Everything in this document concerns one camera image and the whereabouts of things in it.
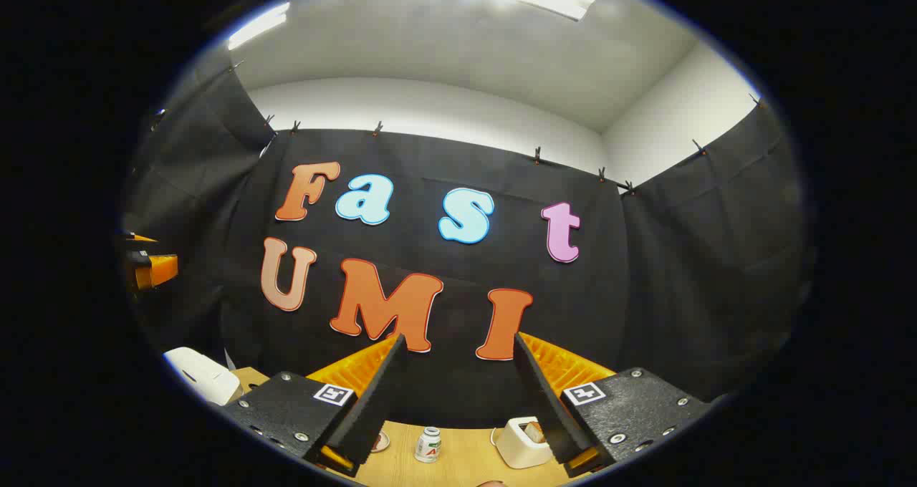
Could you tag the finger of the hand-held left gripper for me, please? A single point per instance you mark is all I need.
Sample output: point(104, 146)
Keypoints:
point(159, 270)

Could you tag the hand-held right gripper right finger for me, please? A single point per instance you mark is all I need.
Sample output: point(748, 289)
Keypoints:
point(544, 401)

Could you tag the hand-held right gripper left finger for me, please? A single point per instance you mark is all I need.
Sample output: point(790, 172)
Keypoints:
point(376, 394)

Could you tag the white rice cooker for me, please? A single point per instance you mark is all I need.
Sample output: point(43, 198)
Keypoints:
point(204, 376)

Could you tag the toasted bread slice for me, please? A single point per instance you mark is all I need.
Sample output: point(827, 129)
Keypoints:
point(535, 433)

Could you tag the round beige plate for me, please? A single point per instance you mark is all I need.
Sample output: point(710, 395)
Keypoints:
point(380, 442)

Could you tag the white drink bottle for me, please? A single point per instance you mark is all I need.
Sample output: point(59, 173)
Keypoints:
point(428, 445)

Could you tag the black backdrop cloth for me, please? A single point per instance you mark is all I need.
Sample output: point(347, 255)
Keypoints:
point(630, 272)

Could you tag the narrow ceiling light panel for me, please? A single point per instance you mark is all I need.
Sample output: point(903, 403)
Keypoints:
point(258, 26)

